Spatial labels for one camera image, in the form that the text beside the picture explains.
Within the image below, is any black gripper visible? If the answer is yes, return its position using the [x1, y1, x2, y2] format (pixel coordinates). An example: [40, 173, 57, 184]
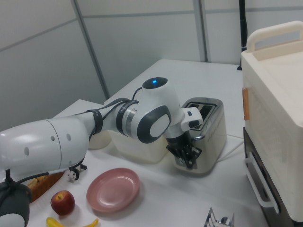
[165, 129, 203, 170]

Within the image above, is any chrome two-slot toaster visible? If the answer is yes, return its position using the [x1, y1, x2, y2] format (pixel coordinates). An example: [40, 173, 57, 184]
[171, 96, 229, 177]

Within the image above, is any white plastic bin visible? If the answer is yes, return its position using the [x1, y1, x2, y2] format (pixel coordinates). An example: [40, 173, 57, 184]
[107, 129, 170, 164]

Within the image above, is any metal toast rack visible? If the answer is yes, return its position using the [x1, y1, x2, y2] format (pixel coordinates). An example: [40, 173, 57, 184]
[204, 207, 235, 227]

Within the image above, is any pink plate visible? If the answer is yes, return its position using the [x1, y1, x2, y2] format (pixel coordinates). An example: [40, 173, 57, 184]
[86, 167, 140, 213]

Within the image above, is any panda figurine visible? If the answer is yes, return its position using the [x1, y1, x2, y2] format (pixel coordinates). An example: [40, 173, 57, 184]
[67, 164, 88, 183]

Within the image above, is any yellow banana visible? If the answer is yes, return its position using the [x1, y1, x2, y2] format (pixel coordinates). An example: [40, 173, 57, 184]
[45, 217, 99, 227]

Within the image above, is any red apple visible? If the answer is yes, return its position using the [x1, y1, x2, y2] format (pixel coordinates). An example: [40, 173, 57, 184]
[50, 190, 76, 216]

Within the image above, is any brown wicker basket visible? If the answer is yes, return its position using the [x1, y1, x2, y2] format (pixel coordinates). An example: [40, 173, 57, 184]
[26, 171, 66, 203]

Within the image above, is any black pole stand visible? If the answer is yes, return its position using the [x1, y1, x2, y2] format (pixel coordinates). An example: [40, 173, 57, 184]
[237, 0, 248, 71]

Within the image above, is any short striped bread roll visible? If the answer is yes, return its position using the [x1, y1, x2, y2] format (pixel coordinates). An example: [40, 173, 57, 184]
[26, 176, 48, 190]

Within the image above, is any white toaster power cable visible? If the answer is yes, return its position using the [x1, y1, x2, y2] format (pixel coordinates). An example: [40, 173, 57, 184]
[216, 134, 245, 164]

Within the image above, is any cream box with handle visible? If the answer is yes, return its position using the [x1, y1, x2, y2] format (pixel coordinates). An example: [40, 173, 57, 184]
[241, 20, 303, 223]

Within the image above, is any brown oven with white handle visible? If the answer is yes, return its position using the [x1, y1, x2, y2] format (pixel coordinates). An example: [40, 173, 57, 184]
[243, 126, 303, 227]

